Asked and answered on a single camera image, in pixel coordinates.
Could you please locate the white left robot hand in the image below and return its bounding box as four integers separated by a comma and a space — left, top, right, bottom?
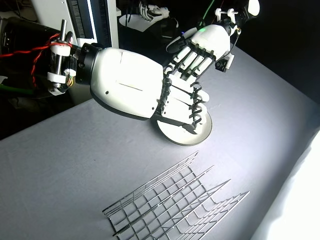
163, 23, 232, 82

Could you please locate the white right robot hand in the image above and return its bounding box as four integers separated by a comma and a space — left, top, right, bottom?
74, 42, 211, 137

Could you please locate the white sheet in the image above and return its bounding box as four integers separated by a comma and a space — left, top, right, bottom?
117, 13, 163, 33

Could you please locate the spare white skeletal hand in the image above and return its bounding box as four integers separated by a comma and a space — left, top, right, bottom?
138, 0, 170, 22

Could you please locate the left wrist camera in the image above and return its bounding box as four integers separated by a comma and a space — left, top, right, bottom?
213, 53, 236, 73

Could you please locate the green cable with blue plug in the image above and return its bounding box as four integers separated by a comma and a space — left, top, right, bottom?
197, 0, 216, 28

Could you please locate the chrome wire dish rack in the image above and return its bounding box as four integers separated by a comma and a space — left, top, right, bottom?
101, 151, 251, 240

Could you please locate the thick green cable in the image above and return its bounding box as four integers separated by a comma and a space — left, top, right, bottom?
0, 83, 35, 96

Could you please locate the red twisted wire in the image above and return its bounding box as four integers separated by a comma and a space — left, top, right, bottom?
0, 33, 62, 88

